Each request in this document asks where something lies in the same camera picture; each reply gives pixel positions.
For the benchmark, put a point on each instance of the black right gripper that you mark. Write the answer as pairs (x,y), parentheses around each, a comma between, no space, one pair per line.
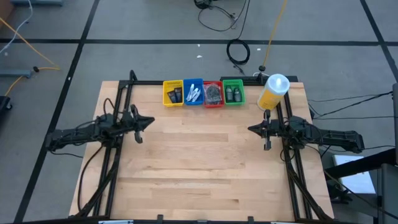
(267,141)

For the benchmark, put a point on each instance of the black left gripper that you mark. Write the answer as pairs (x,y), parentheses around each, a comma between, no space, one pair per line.
(136,137)

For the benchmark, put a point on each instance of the dark grey travel bottle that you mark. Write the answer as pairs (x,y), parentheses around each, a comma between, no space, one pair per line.
(237,95)

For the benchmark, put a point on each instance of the black hair net clear packet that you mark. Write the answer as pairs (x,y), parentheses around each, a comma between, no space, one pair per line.
(213,93)

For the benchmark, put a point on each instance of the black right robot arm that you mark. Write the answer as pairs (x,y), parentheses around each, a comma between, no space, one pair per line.
(326,137)

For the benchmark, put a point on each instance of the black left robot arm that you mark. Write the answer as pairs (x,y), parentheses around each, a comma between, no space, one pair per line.
(81,133)

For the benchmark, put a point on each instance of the green plastic basket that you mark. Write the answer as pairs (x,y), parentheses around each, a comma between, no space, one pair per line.
(243,93)

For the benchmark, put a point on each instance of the large yellow bottle white cap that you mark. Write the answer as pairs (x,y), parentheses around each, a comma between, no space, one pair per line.
(273,91)

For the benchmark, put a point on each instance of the yellow plastic basket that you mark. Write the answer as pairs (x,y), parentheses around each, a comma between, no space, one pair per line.
(166,84)

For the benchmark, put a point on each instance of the black key fob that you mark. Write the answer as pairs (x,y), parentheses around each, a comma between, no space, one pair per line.
(229,94)

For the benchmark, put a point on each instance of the red plastic basket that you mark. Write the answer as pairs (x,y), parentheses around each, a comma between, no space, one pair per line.
(214,106)

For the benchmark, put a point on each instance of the blue plastic basket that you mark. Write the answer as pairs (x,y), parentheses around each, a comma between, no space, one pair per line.
(201,84)

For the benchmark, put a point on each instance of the white box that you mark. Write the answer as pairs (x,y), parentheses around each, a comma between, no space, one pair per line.
(354,174)

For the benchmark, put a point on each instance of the black beam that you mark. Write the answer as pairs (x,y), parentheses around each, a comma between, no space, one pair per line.
(360,163)

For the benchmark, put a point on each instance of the grey stand foot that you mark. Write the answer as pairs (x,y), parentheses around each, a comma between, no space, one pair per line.
(15,73)

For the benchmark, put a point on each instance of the black cart caster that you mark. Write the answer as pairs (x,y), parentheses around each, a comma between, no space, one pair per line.
(4,104)

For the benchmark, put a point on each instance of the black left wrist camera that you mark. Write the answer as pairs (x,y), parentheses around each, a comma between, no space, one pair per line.
(127,119)

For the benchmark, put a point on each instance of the black aluminium table frame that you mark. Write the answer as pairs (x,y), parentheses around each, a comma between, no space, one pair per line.
(146,82)

